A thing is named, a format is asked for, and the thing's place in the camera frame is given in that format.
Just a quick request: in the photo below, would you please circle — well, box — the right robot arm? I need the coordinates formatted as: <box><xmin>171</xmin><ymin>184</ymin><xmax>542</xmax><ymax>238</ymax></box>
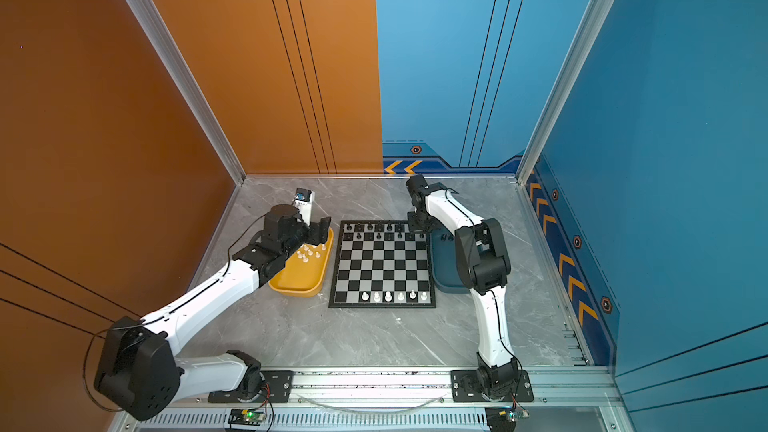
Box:
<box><xmin>406</xmin><ymin>175</ymin><xmax>523</xmax><ymax>400</ymax></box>

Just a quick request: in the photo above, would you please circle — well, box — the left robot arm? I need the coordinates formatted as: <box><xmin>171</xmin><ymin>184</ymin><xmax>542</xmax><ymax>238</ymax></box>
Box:
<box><xmin>87</xmin><ymin>201</ymin><xmax>331</xmax><ymax>420</ymax></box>

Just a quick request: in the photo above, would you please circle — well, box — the black white chess board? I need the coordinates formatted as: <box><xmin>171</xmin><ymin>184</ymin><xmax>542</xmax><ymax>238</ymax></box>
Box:
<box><xmin>329</xmin><ymin>220</ymin><xmax>436</xmax><ymax>310</ymax></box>

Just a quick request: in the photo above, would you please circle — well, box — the left green circuit board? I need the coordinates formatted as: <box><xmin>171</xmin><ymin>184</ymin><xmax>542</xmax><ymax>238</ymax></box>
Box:
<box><xmin>227</xmin><ymin>408</ymin><xmax>270</xmax><ymax>431</ymax></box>

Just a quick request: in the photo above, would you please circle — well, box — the right circuit board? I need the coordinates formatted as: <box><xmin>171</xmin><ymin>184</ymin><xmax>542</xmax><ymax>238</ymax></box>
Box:
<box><xmin>484</xmin><ymin>407</ymin><xmax>530</xmax><ymax>432</ymax></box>

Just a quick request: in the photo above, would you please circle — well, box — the yellow plastic tray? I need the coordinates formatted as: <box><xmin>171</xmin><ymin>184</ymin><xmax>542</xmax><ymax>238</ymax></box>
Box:
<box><xmin>268</xmin><ymin>229</ymin><xmax>334</xmax><ymax>297</ymax></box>

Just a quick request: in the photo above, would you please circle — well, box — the teal plastic tray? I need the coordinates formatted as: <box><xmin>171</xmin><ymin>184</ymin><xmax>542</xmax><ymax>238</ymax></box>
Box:
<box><xmin>430</xmin><ymin>228</ymin><xmax>469</xmax><ymax>294</ymax></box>

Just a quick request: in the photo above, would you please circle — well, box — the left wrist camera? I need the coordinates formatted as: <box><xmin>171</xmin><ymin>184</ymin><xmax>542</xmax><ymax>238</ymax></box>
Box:
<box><xmin>293</xmin><ymin>188</ymin><xmax>314</xmax><ymax>225</ymax></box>

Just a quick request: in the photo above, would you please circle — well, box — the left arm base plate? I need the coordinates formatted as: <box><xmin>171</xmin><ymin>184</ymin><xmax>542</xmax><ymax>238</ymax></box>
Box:
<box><xmin>207</xmin><ymin>370</ymin><xmax>294</xmax><ymax>405</ymax></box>

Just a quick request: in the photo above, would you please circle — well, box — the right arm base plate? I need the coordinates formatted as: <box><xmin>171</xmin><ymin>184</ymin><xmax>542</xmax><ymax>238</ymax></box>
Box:
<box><xmin>450</xmin><ymin>369</ymin><xmax>535</xmax><ymax>403</ymax></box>

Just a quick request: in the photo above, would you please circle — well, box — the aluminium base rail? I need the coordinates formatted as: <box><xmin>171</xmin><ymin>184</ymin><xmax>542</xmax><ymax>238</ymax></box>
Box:
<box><xmin>119</xmin><ymin>365</ymin><xmax>625</xmax><ymax>409</ymax></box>

